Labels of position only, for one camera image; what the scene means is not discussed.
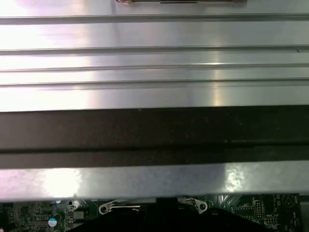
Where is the black PC case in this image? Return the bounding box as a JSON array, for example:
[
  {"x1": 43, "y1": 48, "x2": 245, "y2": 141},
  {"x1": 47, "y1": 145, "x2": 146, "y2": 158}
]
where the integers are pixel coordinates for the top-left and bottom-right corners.
[{"x1": 0, "y1": 105, "x2": 309, "y2": 232}]

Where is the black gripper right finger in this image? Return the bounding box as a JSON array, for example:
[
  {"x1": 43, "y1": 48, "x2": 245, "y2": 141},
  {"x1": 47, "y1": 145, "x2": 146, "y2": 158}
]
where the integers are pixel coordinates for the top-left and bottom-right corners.
[{"x1": 168, "y1": 197, "x2": 290, "y2": 232}]

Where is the green motherboard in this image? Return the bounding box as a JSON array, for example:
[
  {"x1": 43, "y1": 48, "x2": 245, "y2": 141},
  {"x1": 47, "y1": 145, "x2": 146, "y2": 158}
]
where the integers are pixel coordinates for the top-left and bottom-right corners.
[{"x1": 0, "y1": 193, "x2": 301, "y2": 232}]

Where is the metal wire locking lever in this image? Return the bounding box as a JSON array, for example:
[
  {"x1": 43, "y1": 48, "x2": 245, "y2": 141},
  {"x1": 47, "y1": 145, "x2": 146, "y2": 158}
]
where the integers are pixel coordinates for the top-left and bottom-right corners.
[{"x1": 111, "y1": 204, "x2": 141, "y2": 210}]

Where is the CPU socket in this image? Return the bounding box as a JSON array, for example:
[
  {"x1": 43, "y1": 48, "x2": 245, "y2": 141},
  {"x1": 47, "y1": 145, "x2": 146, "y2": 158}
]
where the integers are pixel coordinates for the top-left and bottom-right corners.
[{"x1": 98, "y1": 197, "x2": 210, "y2": 218}]

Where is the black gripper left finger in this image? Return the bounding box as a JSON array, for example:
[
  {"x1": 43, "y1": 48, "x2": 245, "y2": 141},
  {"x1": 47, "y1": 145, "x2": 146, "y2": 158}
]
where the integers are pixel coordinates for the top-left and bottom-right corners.
[{"x1": 70, "y1": 197, "x2": 169, "y2": 232}]

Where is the brown square base plate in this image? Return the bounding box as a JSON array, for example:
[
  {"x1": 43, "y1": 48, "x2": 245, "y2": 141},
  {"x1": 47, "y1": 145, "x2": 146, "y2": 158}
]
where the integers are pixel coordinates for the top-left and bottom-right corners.
[{"x1": 115, "y1": 0, "x2": 248, "y2": 5}]

